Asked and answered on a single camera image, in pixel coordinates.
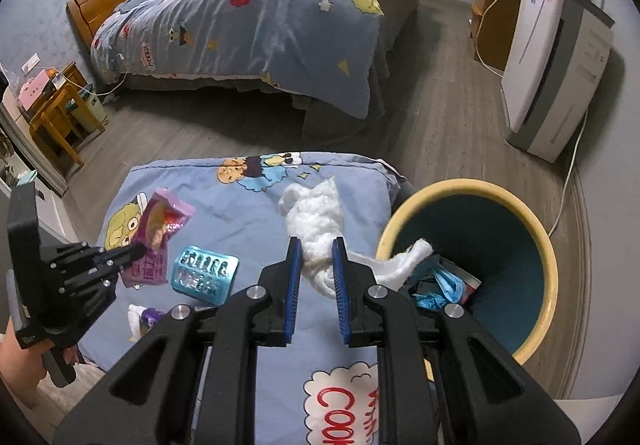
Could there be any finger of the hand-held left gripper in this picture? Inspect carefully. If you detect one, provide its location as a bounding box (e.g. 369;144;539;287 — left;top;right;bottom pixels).
50;270;118;345
50;243;147;272

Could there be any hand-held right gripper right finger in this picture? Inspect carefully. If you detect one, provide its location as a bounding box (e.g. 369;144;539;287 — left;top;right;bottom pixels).
331;236;581;445

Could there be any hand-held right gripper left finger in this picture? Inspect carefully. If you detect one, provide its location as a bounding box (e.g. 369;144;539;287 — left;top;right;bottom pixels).
52;236;304;445

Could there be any white cloth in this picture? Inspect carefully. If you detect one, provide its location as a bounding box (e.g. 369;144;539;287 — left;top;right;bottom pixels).
278;177;434;298

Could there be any pink snack wrapper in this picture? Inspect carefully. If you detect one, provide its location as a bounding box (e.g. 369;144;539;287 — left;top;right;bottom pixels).
120;188;197;288

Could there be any blue face mask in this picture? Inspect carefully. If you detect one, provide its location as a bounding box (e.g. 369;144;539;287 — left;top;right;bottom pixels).
414;269;467;311

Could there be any yellow rimmed teal bin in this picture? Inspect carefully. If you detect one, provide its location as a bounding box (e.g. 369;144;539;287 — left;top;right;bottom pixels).
375;178;560;366

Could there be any person's left hand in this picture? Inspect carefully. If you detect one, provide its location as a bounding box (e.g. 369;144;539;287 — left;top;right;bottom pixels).
0;330;83;398

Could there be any small white tissue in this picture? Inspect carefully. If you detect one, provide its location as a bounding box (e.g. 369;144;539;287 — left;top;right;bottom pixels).
127;304;151;343

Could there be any printed blue blanket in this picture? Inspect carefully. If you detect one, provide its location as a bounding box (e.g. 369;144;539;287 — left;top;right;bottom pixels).
77;152;438;445

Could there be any blue blister pack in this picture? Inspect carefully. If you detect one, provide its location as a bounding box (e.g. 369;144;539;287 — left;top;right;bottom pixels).
171;245;239;306

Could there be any white cabinet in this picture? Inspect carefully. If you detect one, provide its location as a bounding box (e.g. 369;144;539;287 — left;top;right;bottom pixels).
0;102;68;198

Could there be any wooden stool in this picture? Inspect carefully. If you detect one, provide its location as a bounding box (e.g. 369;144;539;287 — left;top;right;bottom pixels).
29;85;106;168

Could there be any white bucket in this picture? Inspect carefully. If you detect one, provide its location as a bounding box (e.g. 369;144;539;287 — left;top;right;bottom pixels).
75;90;107;133

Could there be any pink box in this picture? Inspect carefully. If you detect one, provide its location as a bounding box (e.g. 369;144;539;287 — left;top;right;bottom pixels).
17;72;51;108

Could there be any wooden nightstand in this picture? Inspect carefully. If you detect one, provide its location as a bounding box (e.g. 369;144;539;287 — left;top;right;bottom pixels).
60;62;91;90

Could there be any bed with cartoon duvet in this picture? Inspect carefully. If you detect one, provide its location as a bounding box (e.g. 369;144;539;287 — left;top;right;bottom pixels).
90;0;426;120

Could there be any white grey air purifier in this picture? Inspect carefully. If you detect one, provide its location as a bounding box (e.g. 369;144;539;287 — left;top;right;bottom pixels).
501;0;616;163

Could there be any wooden cabinet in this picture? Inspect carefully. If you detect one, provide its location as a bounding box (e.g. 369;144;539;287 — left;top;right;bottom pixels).
470;0;523;72

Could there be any thin white charging cable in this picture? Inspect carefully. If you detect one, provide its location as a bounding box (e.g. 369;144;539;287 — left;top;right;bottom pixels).
60;70;128;96

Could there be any white power cable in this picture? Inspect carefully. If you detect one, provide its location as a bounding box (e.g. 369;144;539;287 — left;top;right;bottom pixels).
546;111;588;240

